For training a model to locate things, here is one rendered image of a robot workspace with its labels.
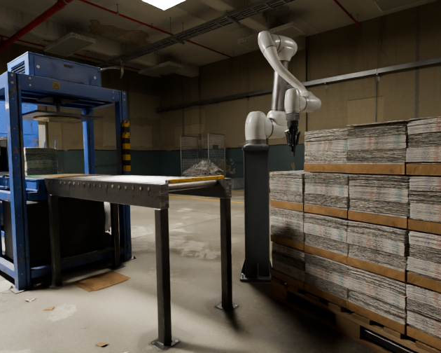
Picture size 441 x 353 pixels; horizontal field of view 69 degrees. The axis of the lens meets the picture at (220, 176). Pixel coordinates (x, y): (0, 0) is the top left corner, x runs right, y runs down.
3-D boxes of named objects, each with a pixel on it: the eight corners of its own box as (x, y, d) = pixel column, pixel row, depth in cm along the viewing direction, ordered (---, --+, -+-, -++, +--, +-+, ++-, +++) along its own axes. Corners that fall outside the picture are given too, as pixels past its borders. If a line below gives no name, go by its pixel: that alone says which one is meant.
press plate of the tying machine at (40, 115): (103, 119, 283) (103, 116, 283) (36, 113, 241) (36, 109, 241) (74, 125, 318) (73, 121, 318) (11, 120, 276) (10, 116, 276)
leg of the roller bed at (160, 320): (173, 342, 161) (169, 207, 158) (164, 347, 157) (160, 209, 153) (165, 337, 165) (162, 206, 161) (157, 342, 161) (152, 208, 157)
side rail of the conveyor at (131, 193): (169, 208, 157) (168, 183, 157) (160, 209, 153) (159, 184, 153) (51, 193, 243) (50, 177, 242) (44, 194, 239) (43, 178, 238)
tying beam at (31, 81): (127, 102, 293) (126, 91, 292) (8, 85, 221) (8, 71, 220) (89, 111, 336) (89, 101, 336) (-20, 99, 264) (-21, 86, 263)
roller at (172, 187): (217, 187, 197) (220, 180, 196) (157, 195, 161) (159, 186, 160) (211, 183, 200) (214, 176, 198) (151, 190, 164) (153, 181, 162)
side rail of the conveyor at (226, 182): (232, 197, 196) (231, 178, 195) (226, 198, 192) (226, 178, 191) (111, 188, 282) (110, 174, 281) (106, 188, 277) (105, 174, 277)
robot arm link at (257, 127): (241, 141, 249) (241, 112, 247) (260, 141, 257) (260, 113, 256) (253, 139, 234) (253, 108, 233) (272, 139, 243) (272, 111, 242)
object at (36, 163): (58, 174, 318) (57, 147, 316) (25, 175, 295) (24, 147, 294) (43, 173, 342) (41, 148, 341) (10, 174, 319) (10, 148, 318)
